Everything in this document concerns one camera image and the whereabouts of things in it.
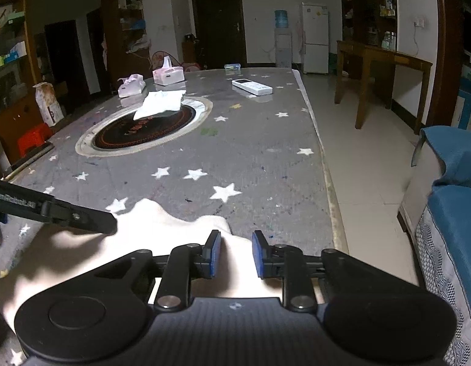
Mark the wooden display cabinet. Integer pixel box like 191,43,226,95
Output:
0,0,43,163

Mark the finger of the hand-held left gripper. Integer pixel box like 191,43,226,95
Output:
40,200,118,236

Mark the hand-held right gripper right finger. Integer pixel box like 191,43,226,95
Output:
252,230,373,312

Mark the white refrigerator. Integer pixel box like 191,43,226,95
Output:
301,2,330,75

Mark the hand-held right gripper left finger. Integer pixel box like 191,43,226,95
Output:
94,230,223,310

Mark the white paper sack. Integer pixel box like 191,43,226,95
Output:
33,82,65,127

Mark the small dark cabinet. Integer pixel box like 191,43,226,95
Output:
181,34,201,65

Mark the round black induction cooktop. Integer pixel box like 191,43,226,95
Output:
75,96,214,157

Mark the pink tissue box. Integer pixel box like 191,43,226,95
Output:
152,56,185,86

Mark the grey star tablecloth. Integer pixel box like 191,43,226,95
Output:
0,68,348,366

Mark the cream sweater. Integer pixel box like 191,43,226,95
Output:
0,198,329,334

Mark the wooden open shelf cabinet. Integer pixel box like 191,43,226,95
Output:
104,0,152,88

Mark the white tissue paper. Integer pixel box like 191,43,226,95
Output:
133,90,186,120

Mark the wooden side table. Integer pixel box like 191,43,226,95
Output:
334,39,433,135

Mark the dark wooden door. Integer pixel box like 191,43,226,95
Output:
191,0,247,70

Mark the white water dispenser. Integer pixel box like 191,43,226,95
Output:
274,28,292,68

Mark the tall wooden shelf cabinet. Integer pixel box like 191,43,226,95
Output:
340,0,397,52

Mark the white tissue box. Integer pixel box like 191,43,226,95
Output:
117,74,146,99

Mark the blue low cabinet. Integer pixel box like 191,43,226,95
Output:
451,66,471,134

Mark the white remote control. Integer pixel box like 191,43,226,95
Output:
231,78,273,96

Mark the blue covered sofa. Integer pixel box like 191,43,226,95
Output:
396,125,471,366

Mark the red plastic stool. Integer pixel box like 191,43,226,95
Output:
17,123,54,157

